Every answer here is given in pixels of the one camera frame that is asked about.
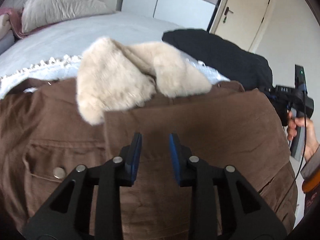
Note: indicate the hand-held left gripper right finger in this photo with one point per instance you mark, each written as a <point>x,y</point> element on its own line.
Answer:
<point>173,155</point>

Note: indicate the grey pillow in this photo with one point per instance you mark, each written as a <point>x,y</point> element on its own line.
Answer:
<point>62,10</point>

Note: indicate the pink striped pillow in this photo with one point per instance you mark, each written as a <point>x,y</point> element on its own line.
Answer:
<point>12,12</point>

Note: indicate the person's right forearm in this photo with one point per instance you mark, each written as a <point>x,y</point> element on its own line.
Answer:
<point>311,163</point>

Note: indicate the person's right hand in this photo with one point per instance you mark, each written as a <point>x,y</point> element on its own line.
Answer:
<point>311,140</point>

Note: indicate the white wardrobe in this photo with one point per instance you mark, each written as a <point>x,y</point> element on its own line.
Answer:
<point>175,2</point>

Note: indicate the grey gridded blanket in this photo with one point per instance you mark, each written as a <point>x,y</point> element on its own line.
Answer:
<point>50,71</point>

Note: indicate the blue bolster pillow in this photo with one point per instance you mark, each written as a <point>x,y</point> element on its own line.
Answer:
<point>6,42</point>

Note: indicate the light grey bed sheet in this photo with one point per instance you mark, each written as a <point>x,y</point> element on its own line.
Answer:
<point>100,30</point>

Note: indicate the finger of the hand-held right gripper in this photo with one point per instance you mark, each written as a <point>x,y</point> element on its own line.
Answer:
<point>268,91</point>

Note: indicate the pale pink folded quilt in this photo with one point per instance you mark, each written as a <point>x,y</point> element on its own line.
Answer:
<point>3,23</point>

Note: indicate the brown fur-collared jacket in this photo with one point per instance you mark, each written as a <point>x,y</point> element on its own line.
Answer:
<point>200,120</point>

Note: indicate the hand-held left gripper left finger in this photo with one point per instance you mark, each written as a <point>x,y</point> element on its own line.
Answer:
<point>136,152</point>

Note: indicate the black garment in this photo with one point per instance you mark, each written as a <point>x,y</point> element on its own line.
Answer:
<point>220,50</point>

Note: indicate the person's patterned clothing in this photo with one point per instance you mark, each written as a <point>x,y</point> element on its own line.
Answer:
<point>312,187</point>

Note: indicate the cream door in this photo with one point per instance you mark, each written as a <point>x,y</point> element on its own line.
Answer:
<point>245,12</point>

